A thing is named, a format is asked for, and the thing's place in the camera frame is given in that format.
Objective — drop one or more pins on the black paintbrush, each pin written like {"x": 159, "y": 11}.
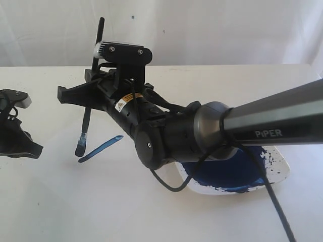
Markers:
{"x": 81, "y": 145}

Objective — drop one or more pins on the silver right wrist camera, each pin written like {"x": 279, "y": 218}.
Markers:
{"x": 120, "y": 53}

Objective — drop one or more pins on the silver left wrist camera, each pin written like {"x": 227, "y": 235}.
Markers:
{"x": 15, "y": 98}

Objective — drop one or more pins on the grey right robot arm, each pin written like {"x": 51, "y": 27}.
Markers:
{"x": 163, "y": 132}

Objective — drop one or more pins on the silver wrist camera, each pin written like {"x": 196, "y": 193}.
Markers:
{"x": 15, "y": 98}
{"x": 120, "y": 53}

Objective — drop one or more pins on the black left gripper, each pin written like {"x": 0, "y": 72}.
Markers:
{"x": 15, "y": 142}

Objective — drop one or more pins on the white paper sheet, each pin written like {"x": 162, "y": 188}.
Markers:
{"x": 107, "y": 187}

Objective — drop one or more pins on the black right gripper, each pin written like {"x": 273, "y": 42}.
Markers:
{"x": 121, "y": 91}

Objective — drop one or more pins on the white square plate blue paint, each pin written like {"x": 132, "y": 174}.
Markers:
{"x": 238, "y": 174}

